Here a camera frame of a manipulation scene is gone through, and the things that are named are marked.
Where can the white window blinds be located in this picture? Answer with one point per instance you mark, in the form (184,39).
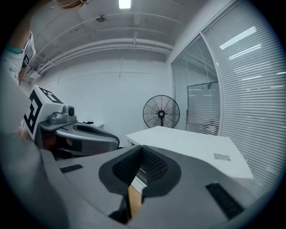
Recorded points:
(245,111)

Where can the ceiling light panel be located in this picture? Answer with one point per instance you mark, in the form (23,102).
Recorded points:
(124,4)

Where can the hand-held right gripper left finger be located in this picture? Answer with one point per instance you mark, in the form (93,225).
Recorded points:
(93,179)

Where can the black object on desk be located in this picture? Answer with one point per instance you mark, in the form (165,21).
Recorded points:
(88,122)

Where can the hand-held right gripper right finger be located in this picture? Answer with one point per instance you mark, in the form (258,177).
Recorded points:
(190,196)

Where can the round wooden table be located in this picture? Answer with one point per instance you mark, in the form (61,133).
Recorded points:
(135,201)

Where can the black standing fan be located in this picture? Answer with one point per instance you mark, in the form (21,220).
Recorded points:
(161,114)

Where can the ceiling smoke detector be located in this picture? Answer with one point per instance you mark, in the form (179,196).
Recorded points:
(101,18)

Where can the person's white printed shirt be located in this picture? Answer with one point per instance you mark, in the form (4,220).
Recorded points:
(15,60)

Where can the white toaster oven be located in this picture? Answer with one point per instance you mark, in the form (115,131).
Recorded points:
(190,145)

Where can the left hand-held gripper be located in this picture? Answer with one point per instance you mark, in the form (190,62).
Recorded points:
(44,105)

